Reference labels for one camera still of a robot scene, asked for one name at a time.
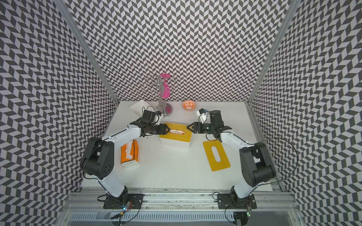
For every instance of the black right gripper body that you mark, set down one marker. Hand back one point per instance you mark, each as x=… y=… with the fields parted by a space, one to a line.
x=206 y=127

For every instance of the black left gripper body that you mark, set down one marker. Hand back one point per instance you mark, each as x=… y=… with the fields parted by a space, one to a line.
x=154 y=129

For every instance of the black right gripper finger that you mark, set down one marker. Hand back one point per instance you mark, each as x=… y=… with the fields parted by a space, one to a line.
x=193 y=125
x=193 y=129

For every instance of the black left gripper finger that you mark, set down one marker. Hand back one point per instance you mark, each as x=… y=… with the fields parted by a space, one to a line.
x=164 y=127
x=164 y=132

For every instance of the white plastic box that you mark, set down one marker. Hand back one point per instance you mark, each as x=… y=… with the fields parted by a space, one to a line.
x=138 y=107
x=175 y=143

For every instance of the yellow wooden lid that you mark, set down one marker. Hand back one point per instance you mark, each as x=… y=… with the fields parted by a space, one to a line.
x=185 y=137
x=216 y=155

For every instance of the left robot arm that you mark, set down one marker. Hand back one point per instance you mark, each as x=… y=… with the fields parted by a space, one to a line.
x=99 y=157

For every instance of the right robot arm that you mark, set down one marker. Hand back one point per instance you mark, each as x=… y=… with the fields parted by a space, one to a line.
x=257 y=167

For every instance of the chrome jewelry stand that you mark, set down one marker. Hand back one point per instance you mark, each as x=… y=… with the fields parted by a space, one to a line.
x=162 y=85

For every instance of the orange patterned ceramic bowl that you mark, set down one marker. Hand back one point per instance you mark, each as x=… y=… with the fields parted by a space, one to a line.
x=188 y=105

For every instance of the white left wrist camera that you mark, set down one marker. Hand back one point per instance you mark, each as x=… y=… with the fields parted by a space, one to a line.
x=157 y=118

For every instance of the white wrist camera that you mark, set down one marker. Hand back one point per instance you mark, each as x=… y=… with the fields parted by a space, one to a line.
x=202 y=115
x=157 y=118

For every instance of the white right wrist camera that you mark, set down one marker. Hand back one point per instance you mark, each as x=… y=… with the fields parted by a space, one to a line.
x=202 y=115

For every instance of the aluminium corner post right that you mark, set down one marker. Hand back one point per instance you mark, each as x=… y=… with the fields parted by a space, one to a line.
x=274 y=48

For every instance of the aluminium corner post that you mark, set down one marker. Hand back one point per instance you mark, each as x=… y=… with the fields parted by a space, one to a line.
x=85 y=47
x=274 y=48

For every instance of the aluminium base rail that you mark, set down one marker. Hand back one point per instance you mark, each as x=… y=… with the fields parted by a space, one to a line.
x=176 y=207

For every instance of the aluminium corner post left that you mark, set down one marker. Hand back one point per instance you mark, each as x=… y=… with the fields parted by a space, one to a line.
x=85 y=47

